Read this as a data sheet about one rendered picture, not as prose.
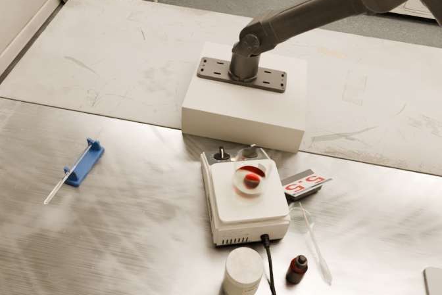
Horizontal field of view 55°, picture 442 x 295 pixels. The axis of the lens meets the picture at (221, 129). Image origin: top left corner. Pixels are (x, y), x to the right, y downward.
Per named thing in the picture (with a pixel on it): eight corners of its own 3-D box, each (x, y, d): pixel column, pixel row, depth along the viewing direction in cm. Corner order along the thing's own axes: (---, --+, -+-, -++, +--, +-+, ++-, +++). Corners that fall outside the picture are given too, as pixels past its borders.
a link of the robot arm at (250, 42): (277, 20, 88) (253, 10, 90) (260, 37, 83) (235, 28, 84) (271, 45, 93) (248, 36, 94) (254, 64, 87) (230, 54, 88)
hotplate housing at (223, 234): (199, 159, 87) (200, 134, 82) (260, 155, 90) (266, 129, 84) (215, 261, 73) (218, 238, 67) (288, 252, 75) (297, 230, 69)
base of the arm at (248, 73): (293, 64, 87) (294, 46, 92) (198, 46, 88) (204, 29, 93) (285, 94, 93) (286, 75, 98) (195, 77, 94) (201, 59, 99)
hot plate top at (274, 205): (209, 166, 77) (209, 163, 76) (273, 161, 79) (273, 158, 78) (219, 225, 69) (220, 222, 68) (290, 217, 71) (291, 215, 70)
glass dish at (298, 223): (298, 202, 82) (300, 195, 81) (319, 221, 80) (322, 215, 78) (278, 217, 80) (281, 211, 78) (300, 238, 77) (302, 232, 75)
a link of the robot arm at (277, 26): (260, 44, 92) (416, -13, 71) (247, 58, 88) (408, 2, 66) (247, 18, 90) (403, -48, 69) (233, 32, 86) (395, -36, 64)
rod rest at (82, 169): (91, 145, 88) (87, 133, 85) (105, 150, 87) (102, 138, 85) (62, 181, 81) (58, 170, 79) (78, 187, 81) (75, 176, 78)
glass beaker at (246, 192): (229, 175, 75) (233, 145, 69) (265, 179, 75) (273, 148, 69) (227, 209, 70) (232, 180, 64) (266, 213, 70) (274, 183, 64)
